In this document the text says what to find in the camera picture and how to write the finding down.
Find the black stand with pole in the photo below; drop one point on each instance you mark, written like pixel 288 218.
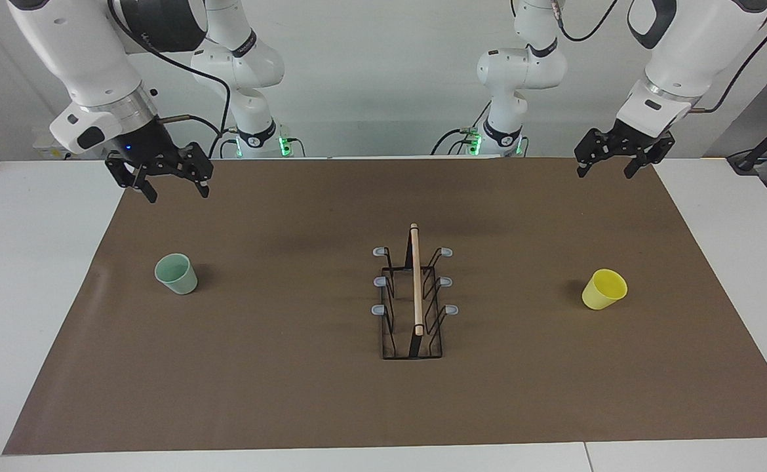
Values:
pixel 744 162

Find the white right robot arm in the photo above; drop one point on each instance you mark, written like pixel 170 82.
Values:
pixel 82 52

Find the brown table mat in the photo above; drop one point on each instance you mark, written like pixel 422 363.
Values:
pixel 278 367

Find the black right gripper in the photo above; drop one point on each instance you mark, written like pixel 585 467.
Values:
pixel 151 147

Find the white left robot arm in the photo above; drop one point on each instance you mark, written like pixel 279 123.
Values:
pixel 691 52

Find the white power box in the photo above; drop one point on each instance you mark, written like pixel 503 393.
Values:
pixel 46 152

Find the pale green plastic cup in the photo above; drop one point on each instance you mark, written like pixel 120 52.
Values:
pixel 179 278

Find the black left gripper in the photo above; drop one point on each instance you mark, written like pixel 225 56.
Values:
pixel 632 139

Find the yellow plastic cup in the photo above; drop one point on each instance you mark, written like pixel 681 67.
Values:
pixel 603 292

